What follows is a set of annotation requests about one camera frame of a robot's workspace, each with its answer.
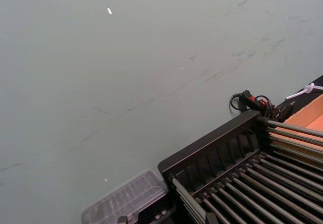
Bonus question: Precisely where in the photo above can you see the clear plastic case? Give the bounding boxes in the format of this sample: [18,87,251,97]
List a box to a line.
[80,169,177,224]

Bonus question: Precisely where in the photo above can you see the black corded tool red switch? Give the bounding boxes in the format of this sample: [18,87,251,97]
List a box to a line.
[229,89,295,123]

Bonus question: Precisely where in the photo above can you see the shallow brown cardboard tray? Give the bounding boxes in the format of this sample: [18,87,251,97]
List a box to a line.
[267,94,323,148]

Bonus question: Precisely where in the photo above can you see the black rack with steel bars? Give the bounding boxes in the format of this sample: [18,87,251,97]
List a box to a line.
[157,110,323,224]

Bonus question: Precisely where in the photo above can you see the small white plastic piece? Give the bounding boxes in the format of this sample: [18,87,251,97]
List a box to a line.
[285,82,323,100]

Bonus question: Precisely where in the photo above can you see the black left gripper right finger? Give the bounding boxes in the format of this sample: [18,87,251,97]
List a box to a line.
[205,212,218,224]

